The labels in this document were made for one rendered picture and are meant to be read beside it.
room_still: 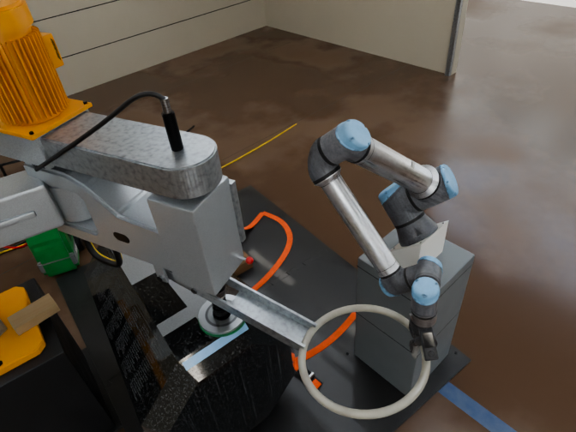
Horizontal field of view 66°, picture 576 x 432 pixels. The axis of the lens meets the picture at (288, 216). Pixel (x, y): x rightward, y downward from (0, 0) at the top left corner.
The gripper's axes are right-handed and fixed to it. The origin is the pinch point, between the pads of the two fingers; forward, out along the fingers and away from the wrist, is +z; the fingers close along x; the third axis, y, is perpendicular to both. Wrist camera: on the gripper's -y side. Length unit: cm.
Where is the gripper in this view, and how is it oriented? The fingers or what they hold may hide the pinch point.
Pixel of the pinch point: (422, 357)
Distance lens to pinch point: 185.7
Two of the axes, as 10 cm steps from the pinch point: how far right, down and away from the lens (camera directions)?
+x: -9.9, 1.4, 0.4
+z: 1.3, 7.9, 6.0
